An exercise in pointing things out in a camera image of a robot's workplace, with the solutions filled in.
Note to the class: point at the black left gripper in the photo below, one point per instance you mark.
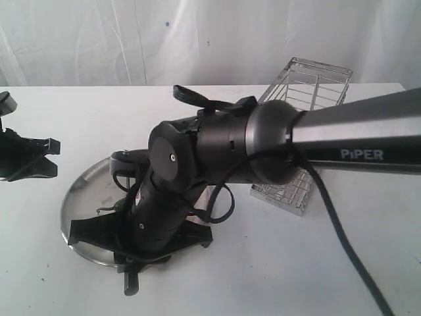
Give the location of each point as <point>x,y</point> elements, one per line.
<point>18,157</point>

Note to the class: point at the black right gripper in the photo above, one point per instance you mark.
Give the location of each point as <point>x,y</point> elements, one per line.
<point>144,238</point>

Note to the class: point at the green chili pepper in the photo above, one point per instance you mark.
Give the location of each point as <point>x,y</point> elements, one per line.
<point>113,206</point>

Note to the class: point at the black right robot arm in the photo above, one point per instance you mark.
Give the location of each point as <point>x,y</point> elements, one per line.
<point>188,161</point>

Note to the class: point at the round stainless steel plate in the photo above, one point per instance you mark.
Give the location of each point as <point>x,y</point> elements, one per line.
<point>92,190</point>

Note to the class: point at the white backdrop curtain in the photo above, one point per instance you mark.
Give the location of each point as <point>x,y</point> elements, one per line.
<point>140,43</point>

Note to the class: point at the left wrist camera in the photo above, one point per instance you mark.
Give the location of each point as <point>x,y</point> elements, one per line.
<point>7,104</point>

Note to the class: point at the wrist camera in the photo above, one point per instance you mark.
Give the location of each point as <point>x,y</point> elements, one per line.
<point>7,104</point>
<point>130,164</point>

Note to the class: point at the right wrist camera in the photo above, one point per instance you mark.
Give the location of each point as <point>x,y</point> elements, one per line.
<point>130,164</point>

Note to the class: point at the wire metal utensil holder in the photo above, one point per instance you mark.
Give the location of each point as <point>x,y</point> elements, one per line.
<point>307,85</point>

